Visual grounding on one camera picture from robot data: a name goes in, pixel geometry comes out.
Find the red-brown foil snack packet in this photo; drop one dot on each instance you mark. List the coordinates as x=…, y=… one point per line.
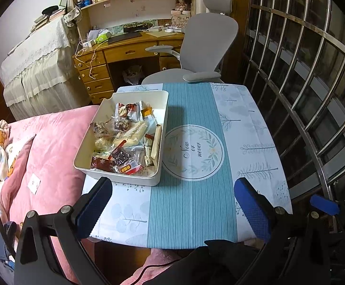
x=101, y=164

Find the pink blanket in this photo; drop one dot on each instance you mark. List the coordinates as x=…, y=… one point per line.
x=56, y=160

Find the red-topped dark snack packet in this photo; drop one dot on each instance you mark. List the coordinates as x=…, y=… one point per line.
x=122, y=156

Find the metal window guard bars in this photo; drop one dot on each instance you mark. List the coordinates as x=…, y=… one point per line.
x=326, y=184

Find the floral fabric bag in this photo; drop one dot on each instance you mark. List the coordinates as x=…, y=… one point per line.
x=73, y=14

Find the doll figure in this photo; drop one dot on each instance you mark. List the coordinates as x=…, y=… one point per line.
x=183, y=1

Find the teal and white printed tablecloth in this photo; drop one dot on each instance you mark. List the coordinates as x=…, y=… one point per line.
x=190, y=213

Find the green packet on desk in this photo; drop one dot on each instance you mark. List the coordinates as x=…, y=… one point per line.
x=102, y=39

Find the wooden desk with drawers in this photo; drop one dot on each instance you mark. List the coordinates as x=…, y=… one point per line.
x=128, y=52

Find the clear packet of brown nuts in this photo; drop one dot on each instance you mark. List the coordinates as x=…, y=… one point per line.
x=99, y=127

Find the large clear bread bag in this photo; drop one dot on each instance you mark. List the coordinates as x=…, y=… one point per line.
x=131, y=135

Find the white computer mouse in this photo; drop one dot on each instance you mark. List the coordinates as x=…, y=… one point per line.
x=169, y=30

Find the black keyboard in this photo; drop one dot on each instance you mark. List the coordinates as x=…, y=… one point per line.
x=125, y=37

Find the clear packet of pale cookies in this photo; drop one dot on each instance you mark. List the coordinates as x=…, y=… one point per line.
x=101, y=145

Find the white tag on blanket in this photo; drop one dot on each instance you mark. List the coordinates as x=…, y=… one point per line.
x=34, y=183

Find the orange and white snack packet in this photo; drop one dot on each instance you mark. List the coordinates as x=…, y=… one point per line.
x=147, y=113

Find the pile of flat books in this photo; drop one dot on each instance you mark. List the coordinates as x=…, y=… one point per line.
x=42, y=20

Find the blue jar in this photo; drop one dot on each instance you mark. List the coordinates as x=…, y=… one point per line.
x=83, y=3

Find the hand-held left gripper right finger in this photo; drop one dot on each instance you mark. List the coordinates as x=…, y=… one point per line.
x=252, y=210

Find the red packet with yellow label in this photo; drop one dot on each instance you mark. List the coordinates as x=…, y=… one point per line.
x=129, y=168

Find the red and white packet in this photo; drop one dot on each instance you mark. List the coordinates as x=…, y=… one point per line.
x=128, y=109

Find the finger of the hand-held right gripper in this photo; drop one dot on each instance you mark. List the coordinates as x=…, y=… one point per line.
x=323, y=204

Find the wooden bookshelf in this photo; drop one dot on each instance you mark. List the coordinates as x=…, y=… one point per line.
x=131, y=6

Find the white plastic storage bin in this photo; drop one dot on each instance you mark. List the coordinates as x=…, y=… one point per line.
x=131, y=179

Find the person's pink trousers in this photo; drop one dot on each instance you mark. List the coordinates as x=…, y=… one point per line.
x=157, y=258

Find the trash bag under desk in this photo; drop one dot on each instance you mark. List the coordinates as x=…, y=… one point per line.
x=132, y=72

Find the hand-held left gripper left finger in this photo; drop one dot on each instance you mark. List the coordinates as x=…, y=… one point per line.
x=95, y=210

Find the decorated gift box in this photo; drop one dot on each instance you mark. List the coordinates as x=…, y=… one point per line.
x=181, y=19

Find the grey office chair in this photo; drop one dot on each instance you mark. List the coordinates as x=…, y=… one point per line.
x=208, y=41

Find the clear packet of dark snack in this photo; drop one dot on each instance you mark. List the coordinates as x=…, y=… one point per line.
x=122, y=124

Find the person's black clothing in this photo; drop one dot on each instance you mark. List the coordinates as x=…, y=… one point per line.
x=214, y=261

